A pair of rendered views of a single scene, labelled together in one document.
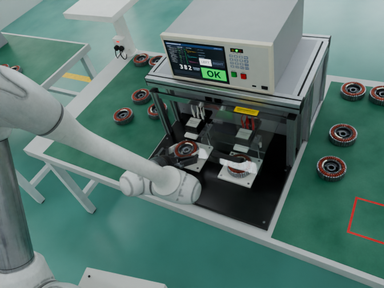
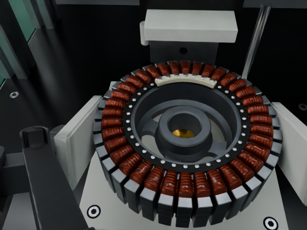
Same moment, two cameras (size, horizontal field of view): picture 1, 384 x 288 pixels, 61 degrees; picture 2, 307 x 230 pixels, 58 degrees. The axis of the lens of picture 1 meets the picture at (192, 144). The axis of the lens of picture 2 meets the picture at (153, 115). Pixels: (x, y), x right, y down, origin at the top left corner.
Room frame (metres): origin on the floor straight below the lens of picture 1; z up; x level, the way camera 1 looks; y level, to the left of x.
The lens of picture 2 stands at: (0.92, 0.11, 0.98)
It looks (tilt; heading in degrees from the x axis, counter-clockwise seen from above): 50 degrees down; 325
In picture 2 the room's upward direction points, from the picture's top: 2 degrees counter-clockwise
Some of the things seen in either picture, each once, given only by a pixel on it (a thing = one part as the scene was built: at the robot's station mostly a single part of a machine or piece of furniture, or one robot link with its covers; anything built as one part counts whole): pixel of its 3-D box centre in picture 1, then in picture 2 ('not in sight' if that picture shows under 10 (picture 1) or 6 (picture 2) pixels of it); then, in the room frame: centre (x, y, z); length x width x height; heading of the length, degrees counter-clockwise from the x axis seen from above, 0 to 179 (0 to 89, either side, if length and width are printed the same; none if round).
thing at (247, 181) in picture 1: (240, 168); not in sight; (0.86, -0.17, 0.78); 0.15 x 0.15 x 0.01; 49
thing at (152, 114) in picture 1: (157, 110); not in sight; (1.41, 0.13, 0.77); 0.11 x 0.11 x 0.04
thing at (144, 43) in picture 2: not in sight; (145, 34); (1.15, -0.04, 0.80); 0.01 x 0.01 x 0.03; 49
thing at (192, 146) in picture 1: (186, 151); (183, 131); (1.00, 0.03, 0.84); 0.11 x 0.11 x 0.04
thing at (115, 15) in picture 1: (119, 35); not in sight; (1.97, 0.23, 0.98); 0.37 x 0.35 x 0.46; 49
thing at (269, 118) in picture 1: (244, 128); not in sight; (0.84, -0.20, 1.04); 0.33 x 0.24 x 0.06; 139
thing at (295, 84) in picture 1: (235, 61); not in sight; (1.18, -0.29, 1.09); 0.68 x 0.44 x 0.05; 49
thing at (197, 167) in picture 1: (192, 155); (181, 147); (1.02, 0.01, 0.78); 0.15 x 0.15 x 0.01; 49
